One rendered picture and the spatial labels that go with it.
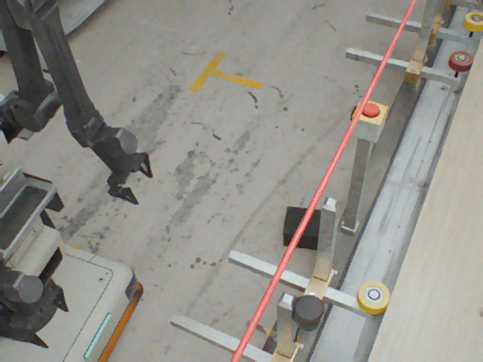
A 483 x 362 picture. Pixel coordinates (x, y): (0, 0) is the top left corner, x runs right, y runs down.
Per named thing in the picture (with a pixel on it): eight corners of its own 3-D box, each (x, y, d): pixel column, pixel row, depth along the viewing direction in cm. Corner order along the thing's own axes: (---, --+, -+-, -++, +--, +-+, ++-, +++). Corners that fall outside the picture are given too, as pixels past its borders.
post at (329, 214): (311, 300, 160) (321, 205, 123) (316, 289, 162) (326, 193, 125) (323, 304, 159) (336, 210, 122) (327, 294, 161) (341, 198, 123)
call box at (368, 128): (348, 138, 138) (352, 116, 132) (358, 120, 142) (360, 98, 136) (375, 146, 136) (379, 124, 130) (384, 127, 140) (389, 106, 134)
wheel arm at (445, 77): (344, 59, 213) (345, 51, 209) (347, 55, 214) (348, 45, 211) (458, 89, 199) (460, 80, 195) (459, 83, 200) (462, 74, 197)
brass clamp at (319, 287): (299, 304, 150) (299, 296, 146) (317, 265, 157) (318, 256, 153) (320, 313, 148) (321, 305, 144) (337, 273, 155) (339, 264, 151)
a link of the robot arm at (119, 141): (87, 109, 140) (68, 133, 135) (116, 103, 133) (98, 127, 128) (114, 141, 147) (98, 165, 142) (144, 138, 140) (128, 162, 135)
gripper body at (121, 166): (142, 156, 148) (126, 138, 144) (126, 185, 142) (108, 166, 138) (126, 158, 152) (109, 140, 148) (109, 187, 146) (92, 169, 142)
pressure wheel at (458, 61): (458, 72, 202) (466, 47, 193) (470, 86, 197) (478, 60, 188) (439, 76, 201) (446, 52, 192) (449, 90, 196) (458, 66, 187)
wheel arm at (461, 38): (364, 23, 226) (366, 14, 222) (367, 18, 227) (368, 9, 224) (472, 48, 212) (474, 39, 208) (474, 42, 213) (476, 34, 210)
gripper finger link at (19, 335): (67, 329, 126) (41, 307, 121) (51, 357, 122) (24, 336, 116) (47, 328, 130) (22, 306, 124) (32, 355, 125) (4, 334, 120)
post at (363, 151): (341, 231, 173) (355, 134, 138) (345, 219, 176) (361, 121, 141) (354, 236, 172) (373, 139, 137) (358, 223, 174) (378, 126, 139)
